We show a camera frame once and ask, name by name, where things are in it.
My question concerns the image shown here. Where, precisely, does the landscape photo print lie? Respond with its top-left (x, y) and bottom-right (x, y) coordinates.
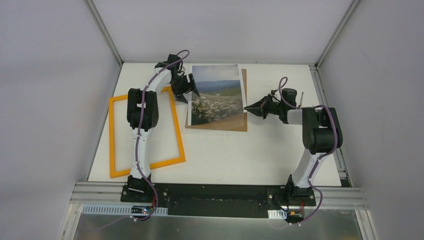
top-left (186, 64), bottom-right (248, 127)

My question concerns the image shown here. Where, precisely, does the black yellow screwdriver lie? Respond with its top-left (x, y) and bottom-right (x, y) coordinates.
top-left (298, 92), bottom-right (304, 108)

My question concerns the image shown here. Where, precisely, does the yellow wooden picture frame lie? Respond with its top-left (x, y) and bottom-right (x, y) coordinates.
top-left (108, 86), bottom-right (187, 179)

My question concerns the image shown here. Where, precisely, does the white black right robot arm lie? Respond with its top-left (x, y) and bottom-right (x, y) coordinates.
top-left (174, 87), bottom-right (343, 205)

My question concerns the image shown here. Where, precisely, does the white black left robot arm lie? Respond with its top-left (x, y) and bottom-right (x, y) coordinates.
top-left (126, 49), bottom-right (200, 203)

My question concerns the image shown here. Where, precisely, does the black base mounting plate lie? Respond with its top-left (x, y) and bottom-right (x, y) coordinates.
top-left (120, 183), bottom-right (317, 219)

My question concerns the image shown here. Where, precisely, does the aluminium corner profile right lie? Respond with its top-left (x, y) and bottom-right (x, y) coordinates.
top-left (309, 0), bottom-right (362, 188)

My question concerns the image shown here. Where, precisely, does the aluminium corner profile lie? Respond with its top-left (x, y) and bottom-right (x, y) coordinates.
top-left (309, 0), bottom-right (362, 188)
top-left (83, 0), bottom-right (124, 68)

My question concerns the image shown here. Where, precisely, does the aluminium corner profile left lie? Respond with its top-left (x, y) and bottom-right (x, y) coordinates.
top-left (83, 0), bottom-right (124, 68)

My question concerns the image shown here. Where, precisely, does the brown fibreboard frame backing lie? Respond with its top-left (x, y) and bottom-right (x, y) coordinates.
top-left (184, 68), bottom-right (249, 133)

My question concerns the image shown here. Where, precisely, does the white slotted cable duct right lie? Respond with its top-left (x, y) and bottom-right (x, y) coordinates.
top-left (267, 209), bottom-right (287, 220)

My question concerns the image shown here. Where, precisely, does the white slotted cable duct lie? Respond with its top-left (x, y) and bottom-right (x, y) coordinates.
top-left (267, 209), bottom-right (287, 220)
top-left (81, 204), bottom-right (168, 217)

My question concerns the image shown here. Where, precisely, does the aluminium front table rail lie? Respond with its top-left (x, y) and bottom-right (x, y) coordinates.
top-left (70, 181), bottom-right (369, 210)

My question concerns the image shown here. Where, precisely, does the white slotted cable duct left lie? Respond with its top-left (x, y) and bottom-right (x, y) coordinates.
top-left (81, 204), bottom-right (168, 217)

